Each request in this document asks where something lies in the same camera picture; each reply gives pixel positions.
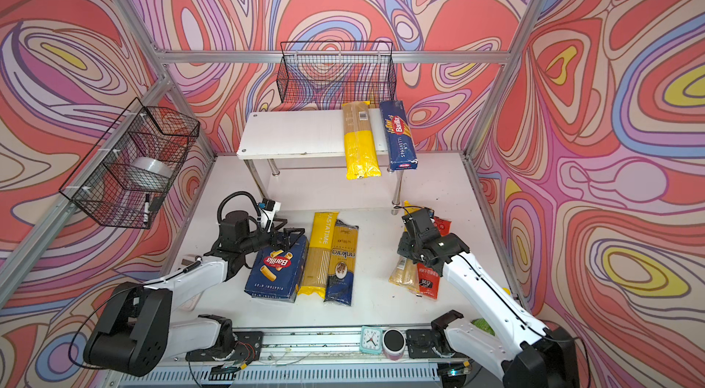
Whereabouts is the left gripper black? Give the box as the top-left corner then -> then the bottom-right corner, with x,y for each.
237,218 -> 303,258

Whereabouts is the clear yellow-top spaghetti bag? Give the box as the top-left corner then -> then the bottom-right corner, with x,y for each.
387,200 -> 424,295

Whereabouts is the blue Barilla spaghetti box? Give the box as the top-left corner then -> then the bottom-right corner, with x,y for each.
380,101 -> 419,171

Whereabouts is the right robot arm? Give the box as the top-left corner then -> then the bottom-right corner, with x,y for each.
398,206 -> 580,387

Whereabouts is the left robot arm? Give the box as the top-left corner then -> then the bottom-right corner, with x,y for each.
80,191 -> 305,376

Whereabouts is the white two-tier shelf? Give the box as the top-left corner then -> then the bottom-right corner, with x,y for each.
237,109 -> 404,215

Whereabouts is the red noodle bag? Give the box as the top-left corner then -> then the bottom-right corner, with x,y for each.
417,217 -> 451,300

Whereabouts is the blue Barilla rigatoni box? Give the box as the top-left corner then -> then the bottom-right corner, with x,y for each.
244,235 -> 308,303

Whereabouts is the yellow Pastatime spaghetti bag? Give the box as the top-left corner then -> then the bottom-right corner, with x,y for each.
297,212 -> 339,298

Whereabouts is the dark blue spaghetti bag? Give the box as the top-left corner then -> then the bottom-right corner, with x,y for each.
324,220 -> 359,306

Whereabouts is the green crumpled bag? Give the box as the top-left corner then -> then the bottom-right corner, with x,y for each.
471,318 -> 495,336

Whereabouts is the pink round speaker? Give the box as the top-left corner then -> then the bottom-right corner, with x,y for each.
381,328 -> 406,360

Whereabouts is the teal alarm clock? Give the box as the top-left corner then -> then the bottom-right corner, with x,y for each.
359,326 -> 384,355

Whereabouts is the silver tape roll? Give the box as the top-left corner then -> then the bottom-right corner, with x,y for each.
126,157 -> 173,193

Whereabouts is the black wire basket back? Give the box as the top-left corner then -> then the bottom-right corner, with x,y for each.
276,40 -> 397,110

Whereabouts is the black wire basket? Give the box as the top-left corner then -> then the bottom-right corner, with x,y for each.
59,99 -> 200,230
276,40 -> 397,110

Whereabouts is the black wire basket left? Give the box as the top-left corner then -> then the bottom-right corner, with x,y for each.
59,99 -> 200,230

